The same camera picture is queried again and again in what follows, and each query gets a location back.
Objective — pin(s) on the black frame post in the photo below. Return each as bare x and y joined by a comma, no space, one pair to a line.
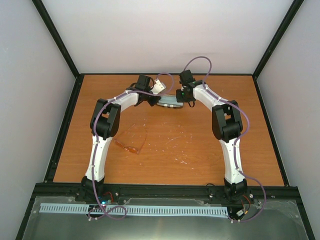
47,20
281,30

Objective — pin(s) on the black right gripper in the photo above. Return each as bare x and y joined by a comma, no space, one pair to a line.
179,99

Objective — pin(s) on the light blue cleaning cloth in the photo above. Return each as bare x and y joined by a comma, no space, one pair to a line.
169,101

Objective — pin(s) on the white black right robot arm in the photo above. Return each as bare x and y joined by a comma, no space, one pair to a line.
226,126

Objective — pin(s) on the black frame post right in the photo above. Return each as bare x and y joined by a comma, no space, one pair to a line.
281,30

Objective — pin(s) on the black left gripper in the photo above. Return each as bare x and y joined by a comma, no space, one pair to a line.
151,102

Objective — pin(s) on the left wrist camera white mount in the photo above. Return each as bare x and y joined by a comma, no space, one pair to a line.
158,87

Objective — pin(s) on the light blue slotted cable duct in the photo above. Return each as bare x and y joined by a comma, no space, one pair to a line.
137,210

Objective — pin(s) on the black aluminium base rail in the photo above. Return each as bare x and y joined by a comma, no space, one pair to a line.
122,192

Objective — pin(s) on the plaid glasses case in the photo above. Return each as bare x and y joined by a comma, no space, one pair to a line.
182,104

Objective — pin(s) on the black frame post left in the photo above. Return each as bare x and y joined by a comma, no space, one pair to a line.
47,20

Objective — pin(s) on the orange sunglasses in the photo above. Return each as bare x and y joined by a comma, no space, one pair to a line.
132,139

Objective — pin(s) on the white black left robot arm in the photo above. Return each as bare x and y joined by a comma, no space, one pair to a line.
104,125

